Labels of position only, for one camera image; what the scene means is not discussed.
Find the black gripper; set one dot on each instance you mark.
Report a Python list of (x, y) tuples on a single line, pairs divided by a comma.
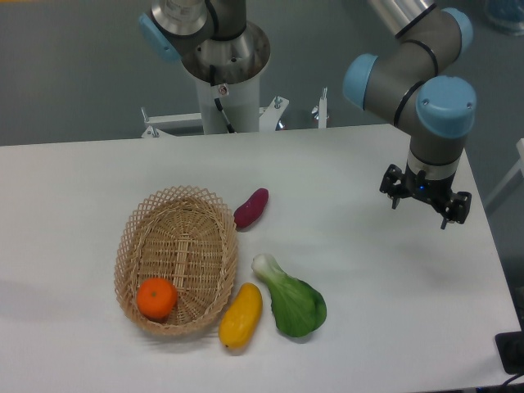
[(453, 207)]

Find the orange fruit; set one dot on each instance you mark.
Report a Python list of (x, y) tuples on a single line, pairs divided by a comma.
[(156, 298)]

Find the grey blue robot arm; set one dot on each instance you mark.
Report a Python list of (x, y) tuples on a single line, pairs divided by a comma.
[(408, 89)]

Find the woven wicker basket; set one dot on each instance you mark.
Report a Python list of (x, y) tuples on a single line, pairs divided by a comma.
[(186, 235)]

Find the green bok choy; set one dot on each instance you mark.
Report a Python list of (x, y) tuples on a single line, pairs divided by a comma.
[(297, 307)]

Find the black device at table edge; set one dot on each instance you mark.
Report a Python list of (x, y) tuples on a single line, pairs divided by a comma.
[(510, 348)]

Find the purple sweet potato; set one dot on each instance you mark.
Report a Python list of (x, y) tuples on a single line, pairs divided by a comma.
[(252, 209)]

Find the blue object top right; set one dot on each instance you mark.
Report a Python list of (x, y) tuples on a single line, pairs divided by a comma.
[(505, 15)]

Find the yellow mango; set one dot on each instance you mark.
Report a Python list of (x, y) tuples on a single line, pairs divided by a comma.
[(242, 317)]

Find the white frame at right edge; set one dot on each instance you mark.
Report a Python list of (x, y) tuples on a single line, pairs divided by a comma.
[(508, 184)]

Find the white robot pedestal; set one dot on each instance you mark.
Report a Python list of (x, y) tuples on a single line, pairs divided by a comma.
[(225, 59)]

